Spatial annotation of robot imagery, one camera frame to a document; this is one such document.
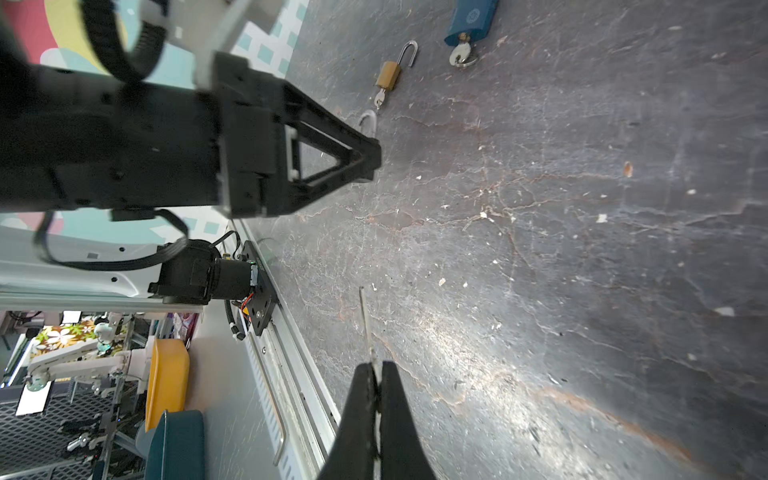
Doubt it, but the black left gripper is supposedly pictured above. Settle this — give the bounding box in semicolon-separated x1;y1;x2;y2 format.
212;52;382;219

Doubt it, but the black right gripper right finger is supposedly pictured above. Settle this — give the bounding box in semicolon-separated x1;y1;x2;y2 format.
380;361;436;480

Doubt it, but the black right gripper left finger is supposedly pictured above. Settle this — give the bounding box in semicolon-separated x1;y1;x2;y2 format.
317;363;378;480

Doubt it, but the small silver key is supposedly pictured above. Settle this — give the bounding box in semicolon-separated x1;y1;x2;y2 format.
358;286;381;435

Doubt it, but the brass padlock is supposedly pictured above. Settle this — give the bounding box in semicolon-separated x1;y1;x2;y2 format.
374;40;419;110

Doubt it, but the blue padlock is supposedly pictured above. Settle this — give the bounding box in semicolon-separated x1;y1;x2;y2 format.
444;0;498;47

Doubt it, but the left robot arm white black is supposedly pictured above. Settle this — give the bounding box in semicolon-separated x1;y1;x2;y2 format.
1;1;382;305

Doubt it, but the yellow stool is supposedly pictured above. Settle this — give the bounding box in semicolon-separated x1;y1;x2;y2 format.
145;339;190;432

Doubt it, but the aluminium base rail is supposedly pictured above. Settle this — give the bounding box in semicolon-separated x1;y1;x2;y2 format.
233;220;341;479

